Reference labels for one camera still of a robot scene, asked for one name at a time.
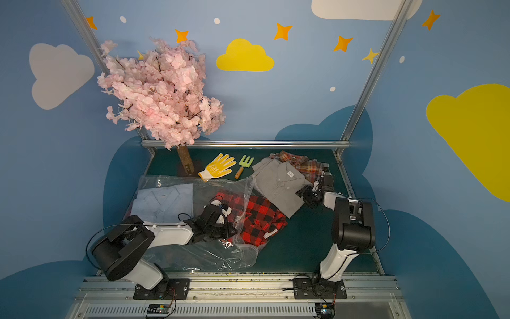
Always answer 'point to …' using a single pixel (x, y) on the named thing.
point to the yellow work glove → (218, 167)
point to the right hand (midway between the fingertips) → (302, 193)
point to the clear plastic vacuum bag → (218, 255)
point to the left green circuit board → (158, 308)
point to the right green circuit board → (325, 309)
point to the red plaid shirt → (311, 170)
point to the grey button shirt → (279, 182)
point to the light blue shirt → (163, 204)
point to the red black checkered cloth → (256, 219)
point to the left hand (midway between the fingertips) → (238, 230)
